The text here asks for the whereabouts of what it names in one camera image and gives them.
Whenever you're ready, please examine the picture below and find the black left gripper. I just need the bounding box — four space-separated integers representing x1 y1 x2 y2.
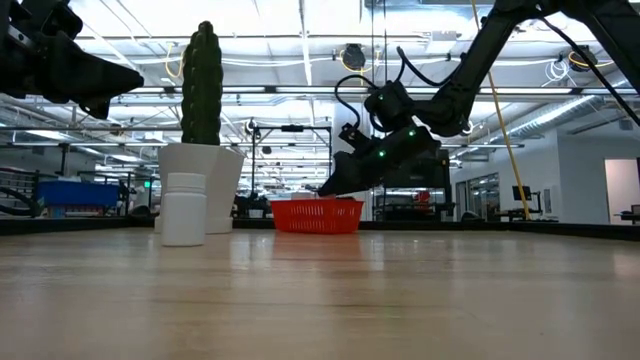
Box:
0 0 146 121

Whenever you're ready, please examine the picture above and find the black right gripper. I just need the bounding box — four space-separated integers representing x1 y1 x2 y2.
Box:
317 127 444 198

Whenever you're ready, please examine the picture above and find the white pill bottle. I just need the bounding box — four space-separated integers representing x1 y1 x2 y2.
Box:
160 171 209 248

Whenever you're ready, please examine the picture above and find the red plastic basket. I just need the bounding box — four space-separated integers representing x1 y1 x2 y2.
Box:
270 196 366 236

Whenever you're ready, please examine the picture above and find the black computer case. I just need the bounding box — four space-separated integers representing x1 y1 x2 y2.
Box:
382 148 452 221

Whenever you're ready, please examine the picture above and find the blue plastic bin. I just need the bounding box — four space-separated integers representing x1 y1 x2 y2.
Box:
37 180 120 209

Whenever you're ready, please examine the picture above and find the green cactus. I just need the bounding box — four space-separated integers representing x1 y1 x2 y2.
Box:
180 20 225 147

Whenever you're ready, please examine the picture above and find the black monitor on stand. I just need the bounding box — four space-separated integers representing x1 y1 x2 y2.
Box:
510 184 544 221

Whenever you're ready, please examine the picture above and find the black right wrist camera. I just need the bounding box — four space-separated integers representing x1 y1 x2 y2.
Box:
339 123 372 151

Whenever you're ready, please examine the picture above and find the black frame stand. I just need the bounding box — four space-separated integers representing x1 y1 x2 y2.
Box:
248 123 335 221

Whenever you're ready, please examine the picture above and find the looped black arm cable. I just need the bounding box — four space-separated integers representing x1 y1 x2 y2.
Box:
333 74 380 129

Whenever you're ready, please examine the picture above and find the black table frame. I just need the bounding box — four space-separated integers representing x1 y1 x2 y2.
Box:
0 215 640 242

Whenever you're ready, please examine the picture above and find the black ceiling cable reel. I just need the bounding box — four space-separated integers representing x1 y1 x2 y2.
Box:
341 43 368 72
567 44 600 72

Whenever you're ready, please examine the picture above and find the yellow hanging cable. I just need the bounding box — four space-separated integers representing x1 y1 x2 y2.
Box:
469 0 532 222

